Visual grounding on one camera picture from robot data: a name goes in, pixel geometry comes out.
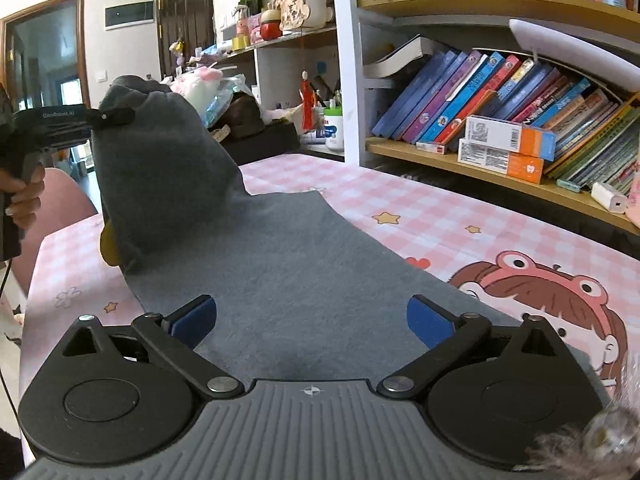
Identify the white bookshelf unit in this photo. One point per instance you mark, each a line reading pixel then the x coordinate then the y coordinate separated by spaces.
pixel 412 71

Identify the red round pot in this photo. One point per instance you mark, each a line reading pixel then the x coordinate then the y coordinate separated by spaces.
pixel 270 25

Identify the pink cartoon table mat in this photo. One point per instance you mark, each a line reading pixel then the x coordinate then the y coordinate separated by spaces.
pixel 436 230

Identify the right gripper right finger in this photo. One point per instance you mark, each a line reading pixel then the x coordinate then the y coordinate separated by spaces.
pixel 451 342

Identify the white orange box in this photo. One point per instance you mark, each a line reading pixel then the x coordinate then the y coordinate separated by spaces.
pixel 513 165
pixel 511 136

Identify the grey hooded sweatshirt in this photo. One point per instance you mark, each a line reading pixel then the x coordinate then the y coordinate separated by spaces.
pixel 301 293

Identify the white green pen jar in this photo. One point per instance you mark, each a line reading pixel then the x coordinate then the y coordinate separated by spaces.
pixel 334 128

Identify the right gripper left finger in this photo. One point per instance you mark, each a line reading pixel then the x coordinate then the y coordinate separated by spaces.
pixel 172 339

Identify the red hanging tassel charm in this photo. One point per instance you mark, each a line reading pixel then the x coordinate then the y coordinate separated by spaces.
pixel 308 102

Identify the small white charger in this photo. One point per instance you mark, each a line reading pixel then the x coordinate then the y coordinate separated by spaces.
pixel 609 198

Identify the pink white plush pillow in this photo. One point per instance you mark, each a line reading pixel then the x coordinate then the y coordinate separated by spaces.
pixel 199 87

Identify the upper white orange box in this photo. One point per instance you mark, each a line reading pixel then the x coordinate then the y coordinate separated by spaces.
pixel 511 136

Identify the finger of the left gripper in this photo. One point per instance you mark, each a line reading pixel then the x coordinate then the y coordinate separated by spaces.
pixel 117 117

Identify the person's left hand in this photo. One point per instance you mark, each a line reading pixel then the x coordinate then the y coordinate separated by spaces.
pixel 24 201

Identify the lower white orange box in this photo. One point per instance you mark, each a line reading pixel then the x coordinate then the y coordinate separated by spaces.
pixel 513 165

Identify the fluffy keychain with bead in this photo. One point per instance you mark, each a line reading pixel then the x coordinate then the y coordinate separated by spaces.
pixel 608 447

